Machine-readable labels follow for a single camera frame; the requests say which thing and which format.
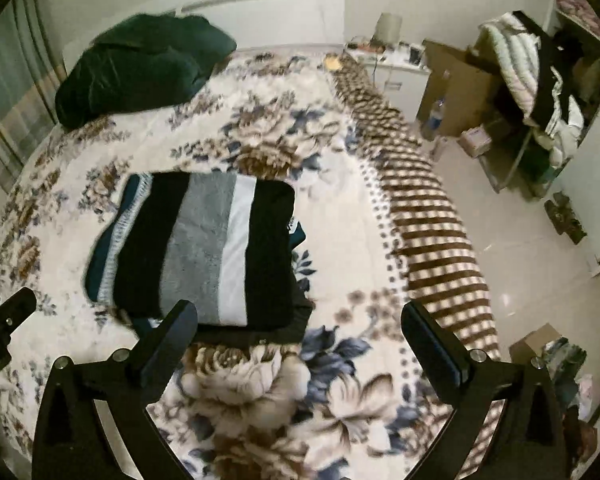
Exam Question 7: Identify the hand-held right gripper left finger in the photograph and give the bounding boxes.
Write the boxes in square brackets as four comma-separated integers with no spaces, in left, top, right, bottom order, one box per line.
[31,299,199,480]

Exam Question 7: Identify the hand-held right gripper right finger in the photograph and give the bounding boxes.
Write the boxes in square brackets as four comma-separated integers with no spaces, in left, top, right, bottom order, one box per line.
[401,301,567,480]

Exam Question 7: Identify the striped knit sweater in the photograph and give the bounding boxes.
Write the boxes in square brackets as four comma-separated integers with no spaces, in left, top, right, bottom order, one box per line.
[82,171,306,331]

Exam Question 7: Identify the black garment with white lettering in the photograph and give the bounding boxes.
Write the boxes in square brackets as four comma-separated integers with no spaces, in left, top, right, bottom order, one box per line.
[130,240,315,346]

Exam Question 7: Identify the brown checked blanket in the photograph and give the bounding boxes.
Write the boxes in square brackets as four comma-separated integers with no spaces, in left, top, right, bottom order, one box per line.
[330,55,503,480]

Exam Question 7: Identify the floral blanket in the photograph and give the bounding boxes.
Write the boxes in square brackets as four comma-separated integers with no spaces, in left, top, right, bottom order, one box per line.
[0,50,461,480]

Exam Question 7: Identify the dark shoes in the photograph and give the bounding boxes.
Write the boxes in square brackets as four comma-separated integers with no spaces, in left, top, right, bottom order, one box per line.
[544,192,588,243]

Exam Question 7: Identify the chair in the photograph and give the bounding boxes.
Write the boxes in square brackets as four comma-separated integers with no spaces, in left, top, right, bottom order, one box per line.
[475,125,536,193]

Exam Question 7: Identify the pink tissue pack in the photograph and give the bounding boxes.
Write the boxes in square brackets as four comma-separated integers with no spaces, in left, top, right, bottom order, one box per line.
[460,127,493,158]

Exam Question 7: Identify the green curtain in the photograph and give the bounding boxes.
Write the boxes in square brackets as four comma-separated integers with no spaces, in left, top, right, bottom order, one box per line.
[0,0,68,191]

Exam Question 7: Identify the plastic water bottle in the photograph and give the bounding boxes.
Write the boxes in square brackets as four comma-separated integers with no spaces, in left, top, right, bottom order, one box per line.
[422,97,448,142]

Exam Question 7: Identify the large cardboard box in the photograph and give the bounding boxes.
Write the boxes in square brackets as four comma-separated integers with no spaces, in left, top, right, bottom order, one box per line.
[416,40,503,138]

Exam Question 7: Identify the dark green pillows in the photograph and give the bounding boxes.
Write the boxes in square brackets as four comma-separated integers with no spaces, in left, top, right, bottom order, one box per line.
[55,12,238,130]

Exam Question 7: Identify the white nightstand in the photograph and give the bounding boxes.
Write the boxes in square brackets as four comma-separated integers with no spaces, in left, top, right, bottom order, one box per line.
[342,42,431,106]

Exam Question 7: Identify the black jacket with white stripe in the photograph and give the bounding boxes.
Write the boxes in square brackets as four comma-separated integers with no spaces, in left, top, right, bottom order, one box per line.
[512,10,576,126]

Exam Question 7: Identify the beige table lamp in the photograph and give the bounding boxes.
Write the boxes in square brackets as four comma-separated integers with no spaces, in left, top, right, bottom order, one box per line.
[375,12,403,46]

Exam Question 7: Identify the white bed headboard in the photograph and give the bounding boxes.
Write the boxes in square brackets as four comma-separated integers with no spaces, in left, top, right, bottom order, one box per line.
[62,0,346,61]

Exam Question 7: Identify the pink bedding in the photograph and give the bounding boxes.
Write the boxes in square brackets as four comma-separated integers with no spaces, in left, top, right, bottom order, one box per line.
[555,0,600,26]

